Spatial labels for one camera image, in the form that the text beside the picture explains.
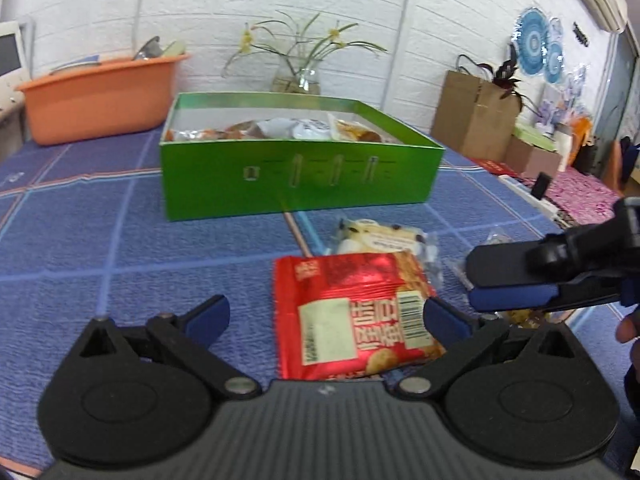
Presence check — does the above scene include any red snack packet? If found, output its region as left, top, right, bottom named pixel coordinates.
left=272, top=252, right=446, bottom=382

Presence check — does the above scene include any grey door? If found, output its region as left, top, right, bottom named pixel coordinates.
left=593, top=25, right=640, bottom=151

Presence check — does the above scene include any small brown cardboard box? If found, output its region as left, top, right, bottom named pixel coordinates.
left=505, top=136, right=564, bottom=180

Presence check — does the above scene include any yellow clear snack packet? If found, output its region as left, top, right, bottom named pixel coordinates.
left=224, top=120, right=266, bottom=140

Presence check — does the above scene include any silver white snack packet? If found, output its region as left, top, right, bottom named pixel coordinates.
left=255, top=117, right=334, bottom=141

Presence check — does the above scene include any printed picture card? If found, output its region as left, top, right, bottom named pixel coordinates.
left=542, top=82, right=576, bottom=134

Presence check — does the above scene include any chocolate chip cookie packet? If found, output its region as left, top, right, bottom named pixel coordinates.
left=332, top=217, right=444, bottom=287

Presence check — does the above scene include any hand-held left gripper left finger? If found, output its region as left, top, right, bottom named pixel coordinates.
left=65, top=294, right=263, bottom=402

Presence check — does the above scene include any metal bowl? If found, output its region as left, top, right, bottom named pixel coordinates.
left=132, top=36, right=164, bottom=61

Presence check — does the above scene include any white appliance with screen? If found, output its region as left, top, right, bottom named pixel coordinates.
left=0, top=19, right=35, bottom=149

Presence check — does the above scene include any clear pretzel snack packet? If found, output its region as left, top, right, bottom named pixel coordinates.
left=444, top=229, right=583, bottom=330

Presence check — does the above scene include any blue plaid tablecloth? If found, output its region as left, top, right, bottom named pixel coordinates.
left=0, top=127, right=640, bottom=479

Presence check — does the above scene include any white power strip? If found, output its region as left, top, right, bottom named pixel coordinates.
left=500, top=175, right=566, bottom=219

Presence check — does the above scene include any blue paper fans wall decoration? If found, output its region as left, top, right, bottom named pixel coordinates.
left=510, top=6, right=589, bottom=92

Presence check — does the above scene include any pink floral cloth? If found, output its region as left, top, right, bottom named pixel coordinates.
left=520, top=167, right=621, bottom=226

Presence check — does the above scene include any purple leaf plant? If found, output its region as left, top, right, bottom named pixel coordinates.
left=479, top=45, right=544, bottom=116

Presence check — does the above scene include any orange plastic basin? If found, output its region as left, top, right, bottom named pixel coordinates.
left=16, top=52, right=191, bottom=147

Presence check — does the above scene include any blue rimmed plate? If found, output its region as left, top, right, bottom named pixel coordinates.
left=48, top=57, right=104, bottom=75

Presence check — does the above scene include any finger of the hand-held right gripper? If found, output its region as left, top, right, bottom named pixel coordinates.
left=467, top=280, right=624, bottom=312
left=465, top=220, right=621, bottom=290

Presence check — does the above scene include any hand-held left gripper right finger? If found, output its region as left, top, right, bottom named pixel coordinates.
left=395, top=297, right=594, bottom=401

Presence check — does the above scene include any green cardboard box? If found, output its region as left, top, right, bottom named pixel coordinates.
left=159, top=91, right=446, bottom=222

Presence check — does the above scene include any person's right hand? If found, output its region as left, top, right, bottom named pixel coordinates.
left=616, top=304, right=640, bottom=346

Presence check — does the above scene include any white wall cable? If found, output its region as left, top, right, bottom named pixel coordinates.
left=131, top=0, right=147, bottom=51

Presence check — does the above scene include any white wall conduit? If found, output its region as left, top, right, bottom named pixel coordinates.
left=377, top=0, right=419, bottom=111

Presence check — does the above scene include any red booklet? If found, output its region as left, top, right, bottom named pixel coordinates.
left=470, top=157, right=521, bottom=179

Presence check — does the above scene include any light green flat box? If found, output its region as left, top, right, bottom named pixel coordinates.
left=512, top=122, right=559, bottom=150

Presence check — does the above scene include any orange snack packet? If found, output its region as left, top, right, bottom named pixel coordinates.
left=166, top=127, right=236, bottom=142

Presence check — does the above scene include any yellow chips bag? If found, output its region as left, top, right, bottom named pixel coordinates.
left=332, top=118, right=387, bottom=144

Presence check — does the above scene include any glass vase with flowering plant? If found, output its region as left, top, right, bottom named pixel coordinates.
left=222, top=10, right=389, bottom=96

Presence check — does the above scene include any brown paper bag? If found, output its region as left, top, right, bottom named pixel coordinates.
left=431, top=54, right=524, bottom=161

